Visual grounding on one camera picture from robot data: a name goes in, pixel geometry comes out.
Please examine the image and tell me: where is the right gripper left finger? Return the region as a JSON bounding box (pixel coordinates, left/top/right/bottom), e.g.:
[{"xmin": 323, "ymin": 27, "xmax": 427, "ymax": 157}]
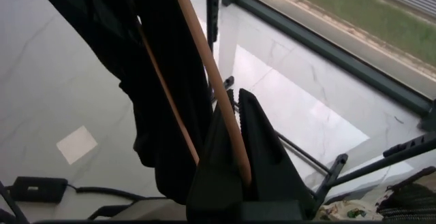
[{"xmin": 186, "ymin": 89, "xmax": 245, "ymax": 223}]

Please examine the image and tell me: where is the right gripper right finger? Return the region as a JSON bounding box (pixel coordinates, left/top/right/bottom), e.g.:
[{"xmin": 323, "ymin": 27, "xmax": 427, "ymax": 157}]
[{"xmin": 239, "ymin": 88, "xmax": 316, "ymax": 222}]

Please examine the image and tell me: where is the black garment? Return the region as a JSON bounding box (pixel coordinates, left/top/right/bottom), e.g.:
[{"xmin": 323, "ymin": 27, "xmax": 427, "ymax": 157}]
[{"xmin": 27, "ymin": 0, "xmax": 219, "ymax": 206}]

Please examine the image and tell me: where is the pink clothes hanger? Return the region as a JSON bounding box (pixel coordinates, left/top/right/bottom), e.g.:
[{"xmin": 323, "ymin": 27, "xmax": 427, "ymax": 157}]
[{"xmin": 136, "ymin": 0, "xmax": 253, "ymax": 188}]

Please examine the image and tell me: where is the white laundry basket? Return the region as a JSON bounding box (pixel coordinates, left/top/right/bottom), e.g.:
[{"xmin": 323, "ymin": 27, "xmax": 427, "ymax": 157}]
[{"xmin": 376, "ymin": 165, "xmax": 436, "ymax": 222}]

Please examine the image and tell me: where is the black clothes rack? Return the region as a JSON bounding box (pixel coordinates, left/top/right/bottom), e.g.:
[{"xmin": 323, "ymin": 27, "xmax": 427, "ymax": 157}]
[{"xmin": 205, "ymin": 0, "xmax": 436, "ymax": 218}]

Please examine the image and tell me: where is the window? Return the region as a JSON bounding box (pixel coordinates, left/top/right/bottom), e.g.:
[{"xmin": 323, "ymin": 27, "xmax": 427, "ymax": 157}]
[{"xmin": 221, "ymin": 0, "xmax": 436, "ymax": 131}]

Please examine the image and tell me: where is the black power adapter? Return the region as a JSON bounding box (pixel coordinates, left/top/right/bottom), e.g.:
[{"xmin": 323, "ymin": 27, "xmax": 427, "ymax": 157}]
[{"xmin": 10, "ymin": 176, "xmax": 69, "ymax": 204}]

